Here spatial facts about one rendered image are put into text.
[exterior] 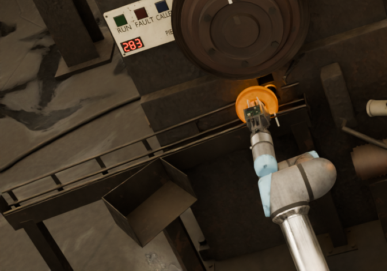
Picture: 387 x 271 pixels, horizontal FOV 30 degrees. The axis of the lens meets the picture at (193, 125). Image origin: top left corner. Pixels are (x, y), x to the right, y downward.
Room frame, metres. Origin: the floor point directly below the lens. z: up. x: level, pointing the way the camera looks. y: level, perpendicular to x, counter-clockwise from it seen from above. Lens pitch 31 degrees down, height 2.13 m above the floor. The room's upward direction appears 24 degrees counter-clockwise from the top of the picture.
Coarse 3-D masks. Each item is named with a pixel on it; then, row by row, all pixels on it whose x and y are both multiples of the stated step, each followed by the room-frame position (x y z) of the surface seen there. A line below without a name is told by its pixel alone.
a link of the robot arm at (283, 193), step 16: (272, 176) 1.69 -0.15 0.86; (288, 176) 1.67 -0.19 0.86; (304, 176) 1.66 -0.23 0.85; (272, 192) 1.65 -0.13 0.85; (288, 192) 1.64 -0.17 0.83; (304, 192) 1.63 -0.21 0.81; (272, 208) 1.63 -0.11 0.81; (288, 208) 1.60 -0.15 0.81; (304, 208) 1.60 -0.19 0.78; (288, 224) 1.58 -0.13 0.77; (304, 224) 1.57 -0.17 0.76; (288, 240) 1.56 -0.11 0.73; (304, 240) 1.53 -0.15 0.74; (304, 256) 1.50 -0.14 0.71; (320, 256) 1.50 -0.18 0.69
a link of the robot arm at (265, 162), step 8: (256, 144) 2.05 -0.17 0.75; (264, 144) 2.03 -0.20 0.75; (256, 152) 2.02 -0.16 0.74; (264, 152) 2.00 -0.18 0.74; (272, 152) 2.00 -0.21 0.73; (256, 160) 1.99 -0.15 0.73; (264, 160) 1.97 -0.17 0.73; (272, 160) 1.97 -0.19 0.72; (256, 168) 1.97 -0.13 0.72; (264, 168) 1.95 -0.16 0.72; (272, 168) 1.95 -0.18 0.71
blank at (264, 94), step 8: (248, 88) 2.30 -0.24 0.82; (256, 88) 2.28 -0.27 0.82; (264, 88) 2.28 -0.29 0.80; (240, 96) 2.29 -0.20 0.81; (248, 96) 2.28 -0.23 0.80; (256, 96) 2.27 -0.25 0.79; (264, 96) 2.27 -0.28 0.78; (272, 96) 2.26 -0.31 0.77; (240, 104) 2.29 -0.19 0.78; (272, 104) 2.26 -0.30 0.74; (240, 112) 2.29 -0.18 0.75; (272, 112) 2.26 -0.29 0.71
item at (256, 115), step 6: (246, 108) 2.20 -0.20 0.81; (252, 108) 2.18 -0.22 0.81; (258, 108) 2.17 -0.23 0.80; (246, 114) 2.17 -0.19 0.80; (252, 114) 2.16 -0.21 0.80; (258, 114) 2.15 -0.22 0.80; (264, 114) 2.15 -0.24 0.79; (246, 120) 2.15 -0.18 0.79; (252, 120) 2.15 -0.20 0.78; (258, 120) 2.14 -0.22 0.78; (264, 120) 2.15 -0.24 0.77; (252, 126) 2.12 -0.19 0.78; (258, 126) 2.10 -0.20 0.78; (264, 126) 2.15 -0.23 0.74; (252, 132) 2.10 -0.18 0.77; (258, 132) 2.13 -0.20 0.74; (264, 132) 2.09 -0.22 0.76
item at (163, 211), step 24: (144, 168) 2.25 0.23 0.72; (168, 168) 2.23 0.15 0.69; (120, 192) 2.21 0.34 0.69; (144, 192) 2.24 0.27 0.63; (168, 192) 2.21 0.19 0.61; (192, 192) 2.11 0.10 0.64; (120, 216) 2.06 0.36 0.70; (144, 216) 2.15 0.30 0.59; (168, 216) 2.08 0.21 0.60; (144, 240) 2.02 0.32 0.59; (168, 240) 2.15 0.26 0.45; (192, 264) 2.12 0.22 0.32
